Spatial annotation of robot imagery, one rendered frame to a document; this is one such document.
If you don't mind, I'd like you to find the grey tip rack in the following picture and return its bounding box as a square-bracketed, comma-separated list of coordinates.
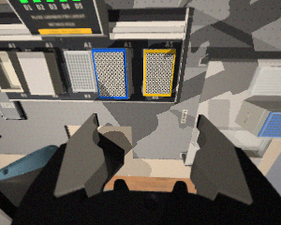
[143, 49, 176, 97]

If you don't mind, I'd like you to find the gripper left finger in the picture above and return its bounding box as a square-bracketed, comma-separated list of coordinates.
[10, 113, 108, 225]

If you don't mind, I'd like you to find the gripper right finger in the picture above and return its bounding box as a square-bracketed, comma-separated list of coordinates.
[190, 114, 281, 225]

